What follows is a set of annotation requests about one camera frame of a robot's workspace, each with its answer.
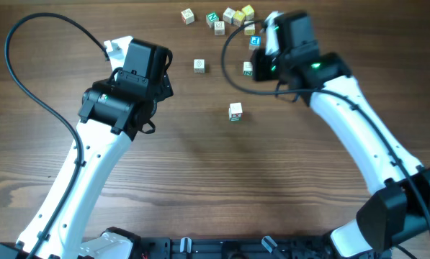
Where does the green base tower block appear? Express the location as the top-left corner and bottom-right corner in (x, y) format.
(229, 109), (242, 122)

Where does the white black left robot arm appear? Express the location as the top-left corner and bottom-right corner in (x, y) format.
(0, 36), (173, 258)

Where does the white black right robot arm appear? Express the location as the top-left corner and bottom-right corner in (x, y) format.
(252, 12), (430, 258)

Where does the green N block lower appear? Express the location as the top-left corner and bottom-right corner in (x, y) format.
(243, 61), (253, 76)

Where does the blue P letter block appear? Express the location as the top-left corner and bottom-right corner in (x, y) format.
(249, 35), (261, 50)

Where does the yellow white picture block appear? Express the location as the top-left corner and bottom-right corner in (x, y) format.
(243, 21), (256, 36)

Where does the yellow block left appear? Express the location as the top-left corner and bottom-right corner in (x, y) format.
(233, 10), (246, 27)

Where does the yellow block top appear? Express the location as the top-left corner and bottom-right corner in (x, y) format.
(241, 4), (255, 21)

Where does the white M picture block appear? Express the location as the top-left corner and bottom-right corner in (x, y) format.
(214, 21), (225, 35)

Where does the white blue picture block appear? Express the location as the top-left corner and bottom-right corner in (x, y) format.
(223, 7), (236, 24)

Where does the green Z white block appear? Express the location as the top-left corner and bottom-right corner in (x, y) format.
(194, 59), (205, 73)

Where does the green N letter block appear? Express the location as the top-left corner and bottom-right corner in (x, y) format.
(206, 12), (220, 29)

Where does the red picture block far left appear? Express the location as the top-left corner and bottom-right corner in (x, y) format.
(181, 8), (195, 24)

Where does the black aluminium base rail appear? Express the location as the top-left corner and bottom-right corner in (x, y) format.
(70, 235), (392, 259)

